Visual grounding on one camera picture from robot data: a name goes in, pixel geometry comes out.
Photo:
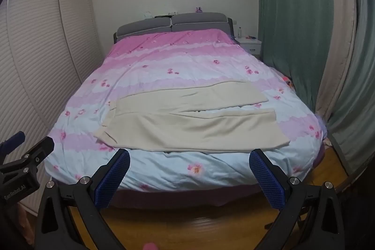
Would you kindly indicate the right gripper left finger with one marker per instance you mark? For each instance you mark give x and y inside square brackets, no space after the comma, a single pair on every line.
[56,228]

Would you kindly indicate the white bedside table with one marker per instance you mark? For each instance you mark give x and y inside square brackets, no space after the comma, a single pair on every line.
[250,45]

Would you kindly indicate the green curtain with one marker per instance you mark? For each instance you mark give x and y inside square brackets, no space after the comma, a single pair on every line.
[296,38]

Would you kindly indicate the purple toy on headboard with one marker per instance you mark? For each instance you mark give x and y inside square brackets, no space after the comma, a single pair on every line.
[199,9]

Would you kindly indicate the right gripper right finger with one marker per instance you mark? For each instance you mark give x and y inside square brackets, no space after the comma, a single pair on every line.
[313,209]

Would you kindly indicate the white louvered wardrobe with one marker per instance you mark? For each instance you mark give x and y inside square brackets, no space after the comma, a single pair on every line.
[48,48]

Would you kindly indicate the grey padded headboard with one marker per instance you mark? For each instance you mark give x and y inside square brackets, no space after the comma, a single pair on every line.
[176,23]

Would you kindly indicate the clear plastic bottle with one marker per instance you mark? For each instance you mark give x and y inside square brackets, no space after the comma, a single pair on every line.
[239,34]

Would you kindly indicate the pink floral bed duvet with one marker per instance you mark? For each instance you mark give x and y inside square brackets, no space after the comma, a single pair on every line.
[178,60]

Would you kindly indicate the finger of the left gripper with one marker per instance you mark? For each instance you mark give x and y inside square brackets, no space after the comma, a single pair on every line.
[12,143]
[35,156]

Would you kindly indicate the cream beige pants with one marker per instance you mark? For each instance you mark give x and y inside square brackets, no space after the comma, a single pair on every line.
[207,119]

